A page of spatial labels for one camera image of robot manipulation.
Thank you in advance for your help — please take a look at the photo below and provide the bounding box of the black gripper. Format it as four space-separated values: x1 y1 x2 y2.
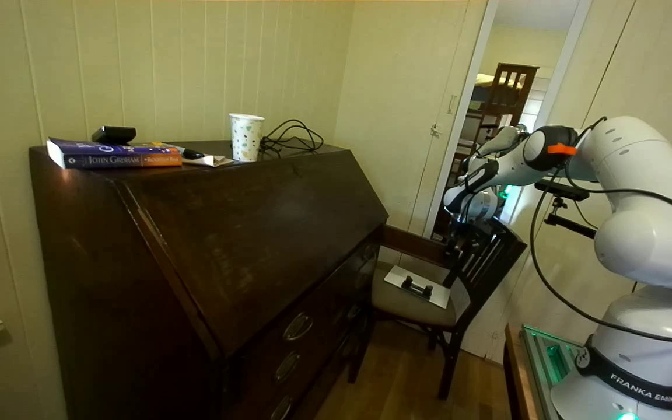
440 211 484 252

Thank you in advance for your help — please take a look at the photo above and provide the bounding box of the black rectangular clip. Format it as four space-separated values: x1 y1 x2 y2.
400 276 436 298

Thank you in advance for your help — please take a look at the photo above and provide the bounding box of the white paper sheet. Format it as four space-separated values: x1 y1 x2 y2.
384 263 452 311

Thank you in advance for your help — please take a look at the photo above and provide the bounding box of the dark wooden cushioned chair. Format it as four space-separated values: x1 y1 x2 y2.
345 214 531 404

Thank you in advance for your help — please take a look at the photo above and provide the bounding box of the dark wooden hutch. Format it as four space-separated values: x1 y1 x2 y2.
459 60 542 136

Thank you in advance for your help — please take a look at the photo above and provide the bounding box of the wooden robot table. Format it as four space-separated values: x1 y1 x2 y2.
501 322 549 420

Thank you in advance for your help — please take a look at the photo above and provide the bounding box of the oval brass drawer pull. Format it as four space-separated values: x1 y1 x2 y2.
273 350 305 382
283 311 318 344

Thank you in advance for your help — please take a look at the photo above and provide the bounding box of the white dotted paper cup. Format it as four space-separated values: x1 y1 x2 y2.
230 111 266 164

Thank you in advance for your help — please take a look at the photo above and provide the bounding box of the small white card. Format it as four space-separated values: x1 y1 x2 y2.
193 152 235 169

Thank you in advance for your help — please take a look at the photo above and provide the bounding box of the dark wooden slant-front desk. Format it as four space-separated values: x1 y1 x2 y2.
28 137 392 420

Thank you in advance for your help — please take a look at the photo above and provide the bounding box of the blue book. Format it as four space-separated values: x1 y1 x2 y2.
44 137 188 169

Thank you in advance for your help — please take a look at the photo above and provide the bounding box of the small black box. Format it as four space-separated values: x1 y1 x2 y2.
91 124 141 147

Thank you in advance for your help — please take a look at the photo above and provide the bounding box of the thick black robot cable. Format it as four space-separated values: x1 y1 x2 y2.
528 115 672 344

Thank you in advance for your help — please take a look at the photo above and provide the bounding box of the black camera on stand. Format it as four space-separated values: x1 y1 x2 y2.
533 176 615 243

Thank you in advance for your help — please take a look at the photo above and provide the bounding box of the black coiled cable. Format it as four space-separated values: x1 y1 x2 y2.
260 116 326 158

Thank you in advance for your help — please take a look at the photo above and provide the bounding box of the white doorway frame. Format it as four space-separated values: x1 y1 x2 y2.
426 0 598 239

